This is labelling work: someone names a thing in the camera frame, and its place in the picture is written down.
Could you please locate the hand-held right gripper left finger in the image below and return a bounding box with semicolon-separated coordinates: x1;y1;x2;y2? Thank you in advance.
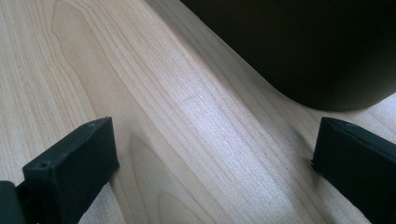
17;116;120;224

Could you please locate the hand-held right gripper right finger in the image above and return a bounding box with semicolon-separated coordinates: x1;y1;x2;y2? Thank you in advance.
310;117;396;224

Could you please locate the dark rounded container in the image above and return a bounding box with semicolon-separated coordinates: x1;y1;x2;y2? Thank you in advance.
179;0;396;112

